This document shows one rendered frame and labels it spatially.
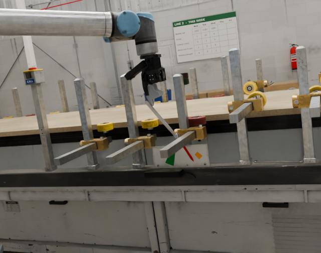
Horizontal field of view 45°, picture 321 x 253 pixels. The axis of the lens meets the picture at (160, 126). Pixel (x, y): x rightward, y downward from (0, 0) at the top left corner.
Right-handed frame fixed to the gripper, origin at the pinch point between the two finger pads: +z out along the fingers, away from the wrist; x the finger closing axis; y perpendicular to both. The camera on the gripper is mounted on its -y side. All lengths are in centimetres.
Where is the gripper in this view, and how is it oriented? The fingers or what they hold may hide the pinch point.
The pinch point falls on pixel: (150, 103)
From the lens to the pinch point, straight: 165.3
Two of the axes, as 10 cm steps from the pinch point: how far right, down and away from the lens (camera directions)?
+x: 3.8, -1.9, 9.1
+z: 1.5, 9.8, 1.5
